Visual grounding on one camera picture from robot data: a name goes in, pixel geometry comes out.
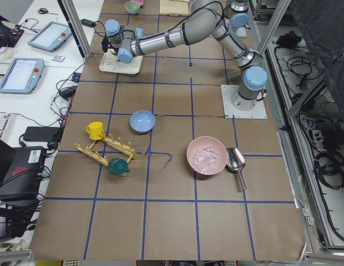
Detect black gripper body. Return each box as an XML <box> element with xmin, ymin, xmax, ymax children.
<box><xmin>102</xmin><ymin>38</ymin><xmax>110</xmax><ymax>53</ymax></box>

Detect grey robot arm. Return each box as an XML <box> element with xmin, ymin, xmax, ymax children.
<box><xmin>102</xmin><ymin>1</ymin><xmax>268</xmax><ymax>111</ymax></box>
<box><xmin>230</xmin><ymin>0</ymin><xmax>249</xmax><ymax>28</ymax></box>

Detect cream bear tray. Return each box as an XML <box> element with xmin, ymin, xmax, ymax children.
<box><xmin>99</xmin><ymin>50</ymin><xmax>143</xmax><ymax>75</ymax></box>

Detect small black adapter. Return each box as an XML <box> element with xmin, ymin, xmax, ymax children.
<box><xmin>80</xmin><ymin>19</ymin><xmax>96</xmax><ymax>28</ymax></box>

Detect green bowl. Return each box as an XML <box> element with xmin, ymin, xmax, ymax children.
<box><xmin>125</xmin><ymin>1</ymin><xmax>140</xmax><ymax>15</ymax></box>

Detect far teach pendant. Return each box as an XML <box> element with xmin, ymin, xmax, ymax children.
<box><xmin>27</xmin><ymin>21</ymin><xmax>72</xmax><ymax>52</ymax></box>

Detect teach pendant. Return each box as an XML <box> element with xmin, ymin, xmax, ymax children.
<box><xmin>27</xmin><ymin>21</ymin><xmax>72</xmax><ymax>52</ymax></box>
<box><xmin>0</xmin><ymin>58</ymin><xmax>45</xmax><ymax>94</ymax></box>

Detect black scissors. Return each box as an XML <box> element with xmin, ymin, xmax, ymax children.
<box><xmin>37</xmin><ymin>8</ymin><xmax>58</xmax><ymax>16</ymax></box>

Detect wooden cutting board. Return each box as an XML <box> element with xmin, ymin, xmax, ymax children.
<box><xmin>159</xmin><ymin>0</ymin><xmax>189</xmax><ymax>16</ymax></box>

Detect blue bowl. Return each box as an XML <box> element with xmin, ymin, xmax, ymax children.
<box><xmin>130</xmin><ymin>110</ymin><xmax>155</xmax><ymax>134</ymax></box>

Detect yellow cup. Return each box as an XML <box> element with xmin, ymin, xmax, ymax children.
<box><xmin>85</xmin><ymin>121</ymin><xmax>105</xmax><ymax>140</ymax></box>

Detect near teach pendant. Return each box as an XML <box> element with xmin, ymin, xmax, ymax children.
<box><xmin>0</xmin><ymin>58</ymin><xmax>45</xmax><ymax>94</ymax></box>

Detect wooden dish rack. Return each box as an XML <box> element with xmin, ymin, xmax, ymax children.
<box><xmin>74</xmin><ymin>133</ymin><xmax>138</xmax><ymax>177</ymax></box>

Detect black power adapter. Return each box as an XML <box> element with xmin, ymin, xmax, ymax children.
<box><xmin>23</xmin><ymin>126</ymin><xmax>59</xmax><ymax>142</ymax></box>

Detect dark green cup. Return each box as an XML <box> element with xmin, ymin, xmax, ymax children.
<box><xmin>108</xmin><ymin>157</ymin><xmax>130</xmax><ymax>175</ymax></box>

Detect white keyboard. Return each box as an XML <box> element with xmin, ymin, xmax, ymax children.
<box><xmin>0</xmin><ymin>112</ymin><xmax>14</xmax><ymax>141</ymax></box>

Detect black computer box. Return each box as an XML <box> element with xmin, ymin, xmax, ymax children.
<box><xmin>0</xmin><ymin>146</ymin><xmax>47</xmax><ymax>202</ymax></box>

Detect metal scoop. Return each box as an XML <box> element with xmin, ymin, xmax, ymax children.
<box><xmin>226</xmin><ymin>147</ymin><xmax>246</xmax><ymax>190</ymax></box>

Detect aluminium frame post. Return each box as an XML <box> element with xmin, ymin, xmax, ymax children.
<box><xmin>57</xmin><ymin>0</ymin><xmax>92</xmax><ymax>59</ymax></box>

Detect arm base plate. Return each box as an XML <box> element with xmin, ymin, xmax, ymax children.
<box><xmin>221</xmin><ymin>85</ymin><xmax>267</xmax><ymax>119</ymax></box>
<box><xmin>231</xmin><ymin>26</ymin><xmax>247</xmax><ymax>38</ymax></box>

